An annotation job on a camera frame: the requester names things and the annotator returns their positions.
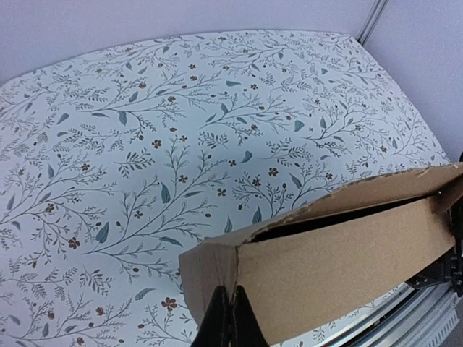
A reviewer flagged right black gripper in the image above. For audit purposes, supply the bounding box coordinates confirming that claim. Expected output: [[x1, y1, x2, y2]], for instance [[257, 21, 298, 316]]
[[404, 151, 463, 299]]

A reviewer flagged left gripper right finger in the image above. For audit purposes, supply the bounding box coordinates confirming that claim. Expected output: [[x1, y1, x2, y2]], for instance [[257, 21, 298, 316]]
[[233, 286, 269, 347]]

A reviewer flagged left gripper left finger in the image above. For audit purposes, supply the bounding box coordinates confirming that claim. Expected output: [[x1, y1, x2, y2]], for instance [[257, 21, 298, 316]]
[[193, 286, 230, 347]]

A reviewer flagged brown cardboard box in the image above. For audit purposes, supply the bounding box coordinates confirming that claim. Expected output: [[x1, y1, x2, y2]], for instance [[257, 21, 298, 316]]
[[179, 163, 462, 346]]

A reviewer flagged floral patterned table mat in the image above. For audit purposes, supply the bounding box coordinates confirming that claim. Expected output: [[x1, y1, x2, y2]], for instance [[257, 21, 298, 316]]
[[1, 30, 448, 346]]

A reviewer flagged right aluminium frame post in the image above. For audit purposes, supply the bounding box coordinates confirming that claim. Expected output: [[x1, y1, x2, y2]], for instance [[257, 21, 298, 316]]
[[356, 0, 389, 46]]

